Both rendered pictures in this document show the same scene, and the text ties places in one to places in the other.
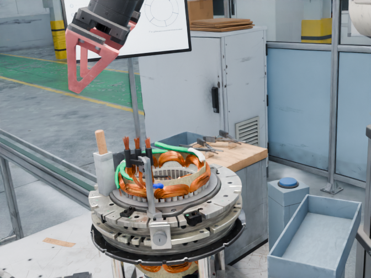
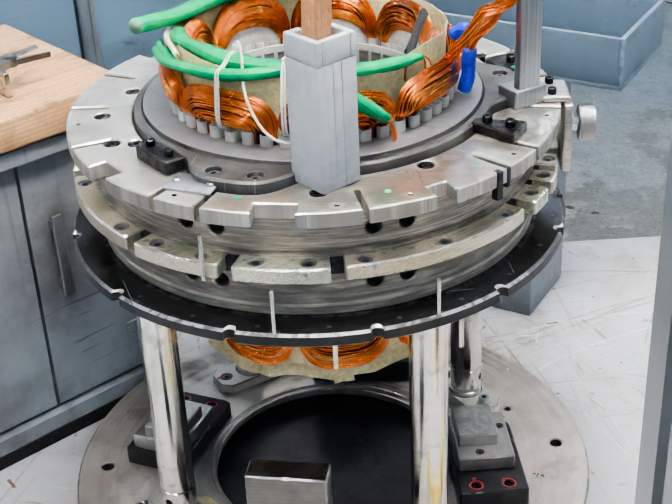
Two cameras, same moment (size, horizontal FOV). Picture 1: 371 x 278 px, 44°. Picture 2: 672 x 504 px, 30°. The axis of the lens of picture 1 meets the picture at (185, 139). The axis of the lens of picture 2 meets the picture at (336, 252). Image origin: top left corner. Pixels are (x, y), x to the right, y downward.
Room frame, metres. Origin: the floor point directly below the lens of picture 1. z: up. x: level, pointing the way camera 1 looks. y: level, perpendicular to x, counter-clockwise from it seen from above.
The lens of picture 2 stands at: (0.86, 0.81, 1.41)
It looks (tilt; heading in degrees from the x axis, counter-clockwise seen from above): 30 degrees down; 271
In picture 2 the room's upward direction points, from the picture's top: 3 degrees counter-clockwise
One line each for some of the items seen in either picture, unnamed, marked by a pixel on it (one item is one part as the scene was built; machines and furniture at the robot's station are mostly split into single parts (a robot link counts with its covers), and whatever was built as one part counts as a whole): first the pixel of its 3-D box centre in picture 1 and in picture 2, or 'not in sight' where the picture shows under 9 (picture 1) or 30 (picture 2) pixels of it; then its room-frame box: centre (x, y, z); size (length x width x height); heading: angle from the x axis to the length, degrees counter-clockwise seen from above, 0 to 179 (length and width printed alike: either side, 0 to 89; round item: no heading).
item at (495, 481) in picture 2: not in sight; (485, 464); (0.77, 0.08, 0.81); 0.08 x 0.05 x 0.01; 93
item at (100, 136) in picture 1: (101, 144); (316, 1); (0.87, 0.17, 1.20); 0.02 x 0.02 x 0.06
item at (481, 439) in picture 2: not in sight; (480, 435); (0.77, 0.07, 0.83); 0.05 x 0.04 x 0.02; 93
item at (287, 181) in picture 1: (287, 181); not in sight; (0.98, -0.23, 1.04); 0.04 x 0.04 x 0.01
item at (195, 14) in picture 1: (183, 14); not in sight; (3.82, -0.06, 1.30); 0.39 x 0.29 x 0.22; 48
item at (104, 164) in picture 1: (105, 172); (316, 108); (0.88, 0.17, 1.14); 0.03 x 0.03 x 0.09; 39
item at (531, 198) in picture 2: (125, 238); (527, 198); (0.75, 0.13, 1.06); 0.02 x 0.02 x 0.01; 60
